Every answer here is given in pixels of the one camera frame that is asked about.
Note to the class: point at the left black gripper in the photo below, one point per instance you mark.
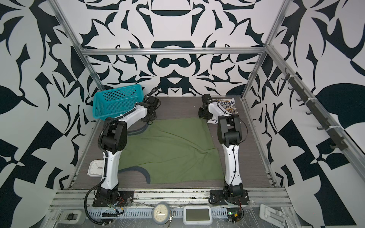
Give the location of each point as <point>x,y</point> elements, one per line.
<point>154,118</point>

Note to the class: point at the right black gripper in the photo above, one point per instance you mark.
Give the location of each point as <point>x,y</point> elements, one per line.
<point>200,115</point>

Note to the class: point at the white tank top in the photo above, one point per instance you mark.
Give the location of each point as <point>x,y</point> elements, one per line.
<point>228,107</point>

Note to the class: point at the teal plastic basket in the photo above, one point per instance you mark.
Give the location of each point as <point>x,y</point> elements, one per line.
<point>115,102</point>

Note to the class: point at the green tank top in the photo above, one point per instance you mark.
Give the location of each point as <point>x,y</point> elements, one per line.
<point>173,151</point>

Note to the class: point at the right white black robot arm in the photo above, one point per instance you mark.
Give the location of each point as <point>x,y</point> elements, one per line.
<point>230,136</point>

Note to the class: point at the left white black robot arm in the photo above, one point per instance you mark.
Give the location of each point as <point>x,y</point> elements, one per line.
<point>113,139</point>

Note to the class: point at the small white square clock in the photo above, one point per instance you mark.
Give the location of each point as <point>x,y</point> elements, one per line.
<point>95,169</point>

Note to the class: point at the white digital display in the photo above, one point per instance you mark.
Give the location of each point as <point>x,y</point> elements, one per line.
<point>197,215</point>

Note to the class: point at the small green circuit board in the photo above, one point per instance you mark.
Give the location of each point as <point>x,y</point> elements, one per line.
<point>234,214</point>

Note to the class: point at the round analog clock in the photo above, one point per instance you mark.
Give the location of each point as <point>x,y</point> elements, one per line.
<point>161,213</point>

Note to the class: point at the white plastic stand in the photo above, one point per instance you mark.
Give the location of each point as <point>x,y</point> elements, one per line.
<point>272,216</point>

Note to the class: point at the horizontal aluminium frame bar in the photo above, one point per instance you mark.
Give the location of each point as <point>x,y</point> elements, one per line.
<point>172,51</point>

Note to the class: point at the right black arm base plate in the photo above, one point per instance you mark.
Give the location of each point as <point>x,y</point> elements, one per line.
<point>220,198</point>

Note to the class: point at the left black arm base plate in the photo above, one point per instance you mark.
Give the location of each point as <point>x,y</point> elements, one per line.
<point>117,198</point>

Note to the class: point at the black wall hook rail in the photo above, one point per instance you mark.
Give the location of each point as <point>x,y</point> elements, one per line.
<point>317,110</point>

